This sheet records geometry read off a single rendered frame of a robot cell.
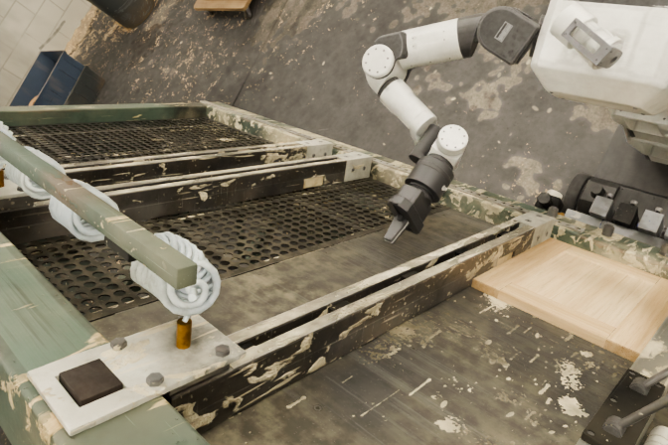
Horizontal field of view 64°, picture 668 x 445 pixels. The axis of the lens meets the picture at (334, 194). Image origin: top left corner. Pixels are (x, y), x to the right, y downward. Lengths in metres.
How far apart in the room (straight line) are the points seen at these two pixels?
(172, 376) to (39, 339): 0.16
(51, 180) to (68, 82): 4.39
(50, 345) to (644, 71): 1.02
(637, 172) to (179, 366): 1.98
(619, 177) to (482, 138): 0.70
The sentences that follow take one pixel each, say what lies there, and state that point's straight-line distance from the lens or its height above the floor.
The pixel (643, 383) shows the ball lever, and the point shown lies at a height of 1.39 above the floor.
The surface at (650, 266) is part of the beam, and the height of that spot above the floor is 0.90.
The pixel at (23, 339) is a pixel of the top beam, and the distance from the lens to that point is 0.68.
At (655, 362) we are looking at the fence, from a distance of 0.98.
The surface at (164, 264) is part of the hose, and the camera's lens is 0.47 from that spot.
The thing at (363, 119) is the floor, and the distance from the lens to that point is 3.06.
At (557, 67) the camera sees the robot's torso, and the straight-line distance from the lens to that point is 1.17.
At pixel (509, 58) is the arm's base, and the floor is 1.32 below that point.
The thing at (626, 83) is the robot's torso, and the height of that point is 1.31.
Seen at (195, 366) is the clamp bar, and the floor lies 1.82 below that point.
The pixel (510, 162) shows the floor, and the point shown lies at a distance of 2.61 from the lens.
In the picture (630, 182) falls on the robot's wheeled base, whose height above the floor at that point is 0.17.
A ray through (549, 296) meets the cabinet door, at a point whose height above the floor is 1.17.
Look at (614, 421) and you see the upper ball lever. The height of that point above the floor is 1.49.
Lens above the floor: 2.25
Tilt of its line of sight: 51 degrees down
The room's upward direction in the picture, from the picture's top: 50 degrees counter-clockwise
